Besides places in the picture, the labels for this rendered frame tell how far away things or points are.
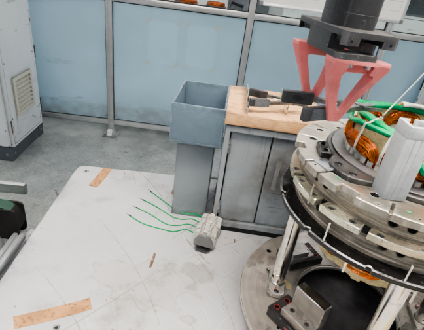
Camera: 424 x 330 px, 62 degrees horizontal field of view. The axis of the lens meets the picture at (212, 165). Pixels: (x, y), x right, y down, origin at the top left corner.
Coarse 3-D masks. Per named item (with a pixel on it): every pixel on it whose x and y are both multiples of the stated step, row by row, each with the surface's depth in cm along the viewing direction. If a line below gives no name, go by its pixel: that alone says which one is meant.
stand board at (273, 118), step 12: (228, 96) 76; (240, 96) 77; (252, 96) 78; (228, 108) 69; (240, 108) 70; (252, 108) 71; (264, 108) 72; (276, 108) 73; (300, 108) 75; (228, 120) 68; (240, 120) 67; (252, 120) 67; (264, 120) 67; (276, 120) 67; (288, 120) 67; (300, 120) 68; (288, 132) 68
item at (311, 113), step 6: (306, 108) 38; (312, 108) 39; (318, 108) 39; (324, 108) 39; (306, 114) 38; (312, 114) 39; (318, 114) 39; (324, 114) 40; (306, 120) 39; (312, 120) 39
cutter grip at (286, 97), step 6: (288, 90) 43; (294, 90) 44; (282, 96) 44; (288, 96) 44; (294, 96) 44; (300, 96) 44; (306, 96) 44; (312, 96) 44; (288, 102) 44; (294, 102) 44; (300, 102) 44; (306, 102) 44; (312, 102) 44
